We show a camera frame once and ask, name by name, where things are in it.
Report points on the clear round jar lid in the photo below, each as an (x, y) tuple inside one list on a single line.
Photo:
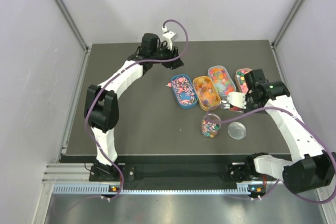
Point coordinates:
[(237, 130)]

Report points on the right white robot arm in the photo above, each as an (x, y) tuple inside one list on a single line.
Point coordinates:
[(311, 166)]

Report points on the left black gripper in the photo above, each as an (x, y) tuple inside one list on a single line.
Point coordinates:
[(171, 61)]

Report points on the light blue tray of gummies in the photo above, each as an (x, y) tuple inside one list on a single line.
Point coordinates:
[(221, 80)]

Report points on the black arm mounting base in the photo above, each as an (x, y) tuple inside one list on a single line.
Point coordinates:
[(227, 172)]

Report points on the pink tray of star candies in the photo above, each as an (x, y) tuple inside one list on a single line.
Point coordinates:
[(240, 79)]

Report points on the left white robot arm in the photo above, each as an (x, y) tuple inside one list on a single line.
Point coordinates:
[(101, 107)]

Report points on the clear plastic jar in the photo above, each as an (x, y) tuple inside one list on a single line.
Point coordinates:
[(210, 125)]

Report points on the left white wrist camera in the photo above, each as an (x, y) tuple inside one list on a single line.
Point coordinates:
[(169, 37)]

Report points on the blue tray of lollipops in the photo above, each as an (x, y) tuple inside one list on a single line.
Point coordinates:
[(184, 91)]

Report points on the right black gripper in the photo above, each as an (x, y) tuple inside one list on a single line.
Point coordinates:
[(248, 109)]

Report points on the yellow tray of popsicle candies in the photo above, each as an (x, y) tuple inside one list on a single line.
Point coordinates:
[(208, 96)]

